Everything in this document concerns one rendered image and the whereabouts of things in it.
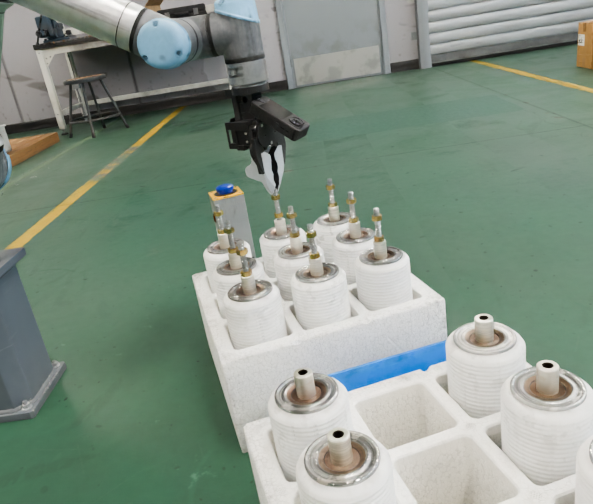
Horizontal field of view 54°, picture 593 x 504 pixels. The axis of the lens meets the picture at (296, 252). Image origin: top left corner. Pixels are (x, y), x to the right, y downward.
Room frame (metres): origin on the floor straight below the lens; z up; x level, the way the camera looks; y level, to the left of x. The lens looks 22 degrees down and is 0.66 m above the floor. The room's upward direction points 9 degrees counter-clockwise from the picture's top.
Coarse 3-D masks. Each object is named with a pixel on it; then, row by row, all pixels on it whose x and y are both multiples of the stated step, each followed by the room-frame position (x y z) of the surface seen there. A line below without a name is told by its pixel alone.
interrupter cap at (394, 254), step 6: (390, 246) 0.96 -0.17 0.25; (366, 252) 0.95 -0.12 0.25; (372, 252) 0.95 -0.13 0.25; (390, 252) 0.94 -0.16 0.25; (396, 252) 0.93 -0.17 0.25; (402, 252) 0.92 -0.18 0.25; (360, 258) 0.93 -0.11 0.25; (366, 258) 0.93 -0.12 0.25; (372, 258) 0.93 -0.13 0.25; (384, 258) 0.92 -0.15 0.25; (390, 258) 0.91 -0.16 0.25; (396, 258) 0.90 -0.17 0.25; (366, 264) 0.91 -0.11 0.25; (372, 264) 0.90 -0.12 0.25; (378, 264) 0.89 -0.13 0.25; (384, 264) 0.89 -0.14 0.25
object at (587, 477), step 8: (584, 448) 0.42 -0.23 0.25; (576, 456) 0.42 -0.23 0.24; (584, 456) 0.41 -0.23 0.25; (576, 464) 0.41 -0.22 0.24; (584, 464) 0.40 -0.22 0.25; (592, 464) 0.40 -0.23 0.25; (576, 472) 0.41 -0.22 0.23; (584, 472) 0.40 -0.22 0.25; (592, 472) 0.39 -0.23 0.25; (576, 480) 0.41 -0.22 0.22; (584, 480) 0.39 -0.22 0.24; (592, 480) 0.38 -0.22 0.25; (576, 488) 0.41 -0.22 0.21; (584, 488) 0.39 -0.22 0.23; (592, 488) 0.38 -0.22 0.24; (576, 496) 0.41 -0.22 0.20; (584, 496) 0.39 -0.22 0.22; (592, 496) 0.38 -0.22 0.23
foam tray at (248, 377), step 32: (352, 288) 0.97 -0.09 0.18; (416, 288) 0.93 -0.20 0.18; (224, 320) 0.93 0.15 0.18; (288, 320) 0.89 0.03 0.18; (352, 320) 0.85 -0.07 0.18; (384, 320) 0.85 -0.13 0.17; (416, 320) 0.86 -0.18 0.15; (224, 352) 0.82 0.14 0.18; (256, 352) 0.80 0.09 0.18; (288, 352) 0.81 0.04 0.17; (320, 352) 0.82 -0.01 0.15; (352, 352) 0.83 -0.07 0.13; (384, 352) 0.85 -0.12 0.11; (224, 384) 0.84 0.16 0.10; (256, 384) 0.80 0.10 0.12; (256, 416) 0.79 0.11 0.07
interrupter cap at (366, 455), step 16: (352, 432) 0.49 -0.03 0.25; (320, 448) 0.47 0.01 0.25; (352, 448) 0.47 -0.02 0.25; (368, 448) 0.46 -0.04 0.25; (304, 464) 0.45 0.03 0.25; (320, 464) 0.45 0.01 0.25; (352, 464) 0.45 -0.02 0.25; (368, 464) 0.44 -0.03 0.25; (320, 480) 0.43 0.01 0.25; (336, 480) 0.43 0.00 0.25; (352, 480) 0.42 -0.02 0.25
